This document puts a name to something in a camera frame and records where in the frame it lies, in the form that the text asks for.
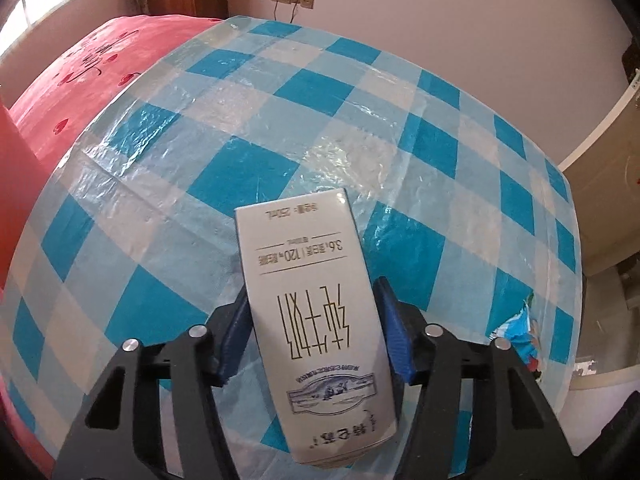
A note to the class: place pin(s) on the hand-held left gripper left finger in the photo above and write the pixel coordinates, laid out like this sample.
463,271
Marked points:
232,340

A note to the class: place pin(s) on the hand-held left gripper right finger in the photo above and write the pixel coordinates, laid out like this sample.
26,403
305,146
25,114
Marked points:
397,340

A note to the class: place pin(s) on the blue checked plastic tablecloth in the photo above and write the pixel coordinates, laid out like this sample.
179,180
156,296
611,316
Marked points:
250,135

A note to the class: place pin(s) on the white milk carton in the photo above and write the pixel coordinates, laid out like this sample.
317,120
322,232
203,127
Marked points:
315,320

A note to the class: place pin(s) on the blue cartoon snack wrapper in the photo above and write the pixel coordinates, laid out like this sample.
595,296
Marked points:
522,342

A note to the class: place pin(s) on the window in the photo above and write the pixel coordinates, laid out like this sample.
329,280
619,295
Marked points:
45,10

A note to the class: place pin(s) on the cream door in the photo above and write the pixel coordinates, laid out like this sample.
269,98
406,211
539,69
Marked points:
605,200

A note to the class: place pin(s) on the pink bedspread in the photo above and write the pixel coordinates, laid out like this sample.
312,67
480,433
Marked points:
90,70

